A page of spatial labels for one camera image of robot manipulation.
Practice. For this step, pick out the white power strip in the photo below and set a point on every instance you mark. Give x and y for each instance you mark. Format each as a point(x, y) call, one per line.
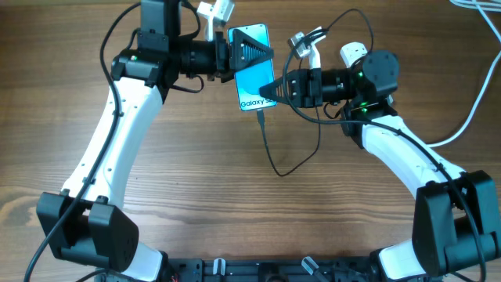
point(352, 53)

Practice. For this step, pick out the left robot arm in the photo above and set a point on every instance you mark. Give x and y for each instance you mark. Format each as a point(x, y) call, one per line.
point(84, 223)

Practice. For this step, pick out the turquoise screen Galaxy smartphone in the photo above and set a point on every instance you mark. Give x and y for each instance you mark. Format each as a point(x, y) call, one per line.
point(249, 81)

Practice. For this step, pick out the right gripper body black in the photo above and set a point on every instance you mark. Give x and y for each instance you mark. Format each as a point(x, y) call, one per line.
point(312, 82)

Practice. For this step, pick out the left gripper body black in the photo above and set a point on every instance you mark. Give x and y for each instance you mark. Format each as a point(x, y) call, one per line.
point(221, 66)

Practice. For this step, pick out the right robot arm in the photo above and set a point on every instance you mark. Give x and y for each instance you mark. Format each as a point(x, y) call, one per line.
point(456, 222)

